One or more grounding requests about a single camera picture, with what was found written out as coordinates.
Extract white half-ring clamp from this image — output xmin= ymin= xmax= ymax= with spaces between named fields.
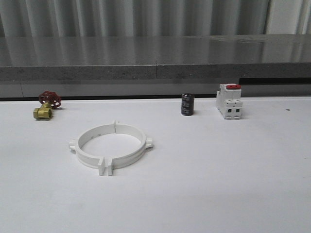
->
xmin=68 ymin=120 xmax=117 ymax=176
xmin=104 ymin=121 xmax=153 ymax=176

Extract black cylindrical capacitor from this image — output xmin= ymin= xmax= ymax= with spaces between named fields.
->
xmin=181 ymin=93 xmax=194 ymax=116

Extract grey stone counter ledge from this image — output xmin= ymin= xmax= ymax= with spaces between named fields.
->
xmin=0 ymin=34 xmax=311 ymax=83

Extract brass valve red handwheel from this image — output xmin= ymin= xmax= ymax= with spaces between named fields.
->
xmin=33 ymin=91 xmax=61 ymax=119

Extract white circuit breaker red switch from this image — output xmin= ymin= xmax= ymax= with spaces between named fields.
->
xmin=216 ymin=83 xmax=243 ymax=120

